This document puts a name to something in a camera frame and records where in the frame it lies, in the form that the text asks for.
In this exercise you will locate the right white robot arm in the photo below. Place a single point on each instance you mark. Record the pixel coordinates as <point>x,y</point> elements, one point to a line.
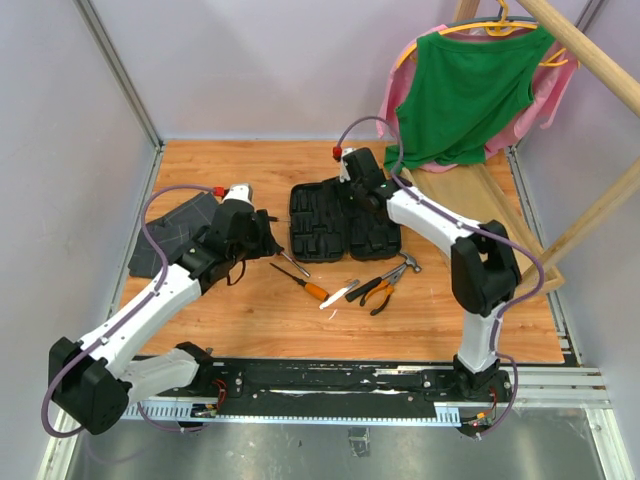
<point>483,267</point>

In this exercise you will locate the green sleeveless shirt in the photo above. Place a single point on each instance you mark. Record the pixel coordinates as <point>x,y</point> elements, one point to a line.
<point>464,93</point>

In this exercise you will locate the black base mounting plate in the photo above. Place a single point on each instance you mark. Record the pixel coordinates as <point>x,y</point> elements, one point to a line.
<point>346,391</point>

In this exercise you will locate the claw hammer black handle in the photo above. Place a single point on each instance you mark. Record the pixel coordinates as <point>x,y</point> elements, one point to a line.
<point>409,261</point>

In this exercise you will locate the pink shirt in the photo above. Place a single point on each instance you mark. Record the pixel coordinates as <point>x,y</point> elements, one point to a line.
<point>548,85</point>

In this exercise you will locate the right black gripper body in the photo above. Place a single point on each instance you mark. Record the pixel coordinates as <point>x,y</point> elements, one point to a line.
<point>357,191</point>

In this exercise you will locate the wooden rack frame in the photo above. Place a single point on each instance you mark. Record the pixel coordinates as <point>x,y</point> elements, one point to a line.
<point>583,174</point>

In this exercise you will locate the yellow clothes hanger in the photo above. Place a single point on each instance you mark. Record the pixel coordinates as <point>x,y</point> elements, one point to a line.
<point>501,26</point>

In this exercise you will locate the orange-handled screwdriver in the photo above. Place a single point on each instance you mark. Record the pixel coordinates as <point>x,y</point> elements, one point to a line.
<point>312,289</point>

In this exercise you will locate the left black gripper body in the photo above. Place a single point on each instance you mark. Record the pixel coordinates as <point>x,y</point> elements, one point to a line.
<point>252,246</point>

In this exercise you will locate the black plastic tool case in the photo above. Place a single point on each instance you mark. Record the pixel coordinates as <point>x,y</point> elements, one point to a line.
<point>326,224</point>

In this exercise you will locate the aluminium frame rail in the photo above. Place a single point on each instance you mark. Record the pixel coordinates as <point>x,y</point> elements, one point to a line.
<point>98,31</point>

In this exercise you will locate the wooden tray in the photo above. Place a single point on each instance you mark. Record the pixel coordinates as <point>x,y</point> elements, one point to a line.
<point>477,192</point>

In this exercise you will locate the black-handled screwdriver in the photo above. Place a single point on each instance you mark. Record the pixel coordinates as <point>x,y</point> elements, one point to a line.
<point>294,263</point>

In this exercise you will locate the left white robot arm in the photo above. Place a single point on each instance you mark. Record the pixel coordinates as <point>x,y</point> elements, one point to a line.
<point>97,378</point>

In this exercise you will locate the grey checked cloth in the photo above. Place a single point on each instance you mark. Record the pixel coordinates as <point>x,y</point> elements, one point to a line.
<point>170,232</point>

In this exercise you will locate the orange-black pliers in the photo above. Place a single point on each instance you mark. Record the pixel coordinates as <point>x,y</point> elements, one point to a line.
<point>386,289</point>

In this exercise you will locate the silver metal file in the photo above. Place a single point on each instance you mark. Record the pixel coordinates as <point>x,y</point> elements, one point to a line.
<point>339,294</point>

